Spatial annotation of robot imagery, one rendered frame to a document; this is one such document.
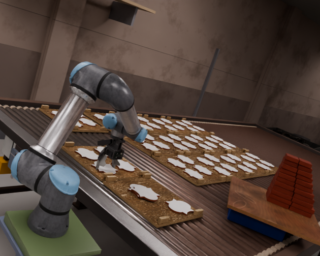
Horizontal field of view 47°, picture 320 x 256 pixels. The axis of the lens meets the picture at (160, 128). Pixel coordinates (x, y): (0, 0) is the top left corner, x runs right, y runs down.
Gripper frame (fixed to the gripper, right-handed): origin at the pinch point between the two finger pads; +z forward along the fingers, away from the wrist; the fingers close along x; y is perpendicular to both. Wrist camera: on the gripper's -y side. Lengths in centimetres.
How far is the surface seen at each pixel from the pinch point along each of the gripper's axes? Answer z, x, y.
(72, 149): 0.5, -5.0, -25.6
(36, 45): -22, 80, -257
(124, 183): 0.5, 0.9, 16.8
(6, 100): -1, -12, -104
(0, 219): 7, -65, 25
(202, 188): 3, 58, 27
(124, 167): -0.4, 13.3, 1.5
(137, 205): 0.5, -7.5, 37.4
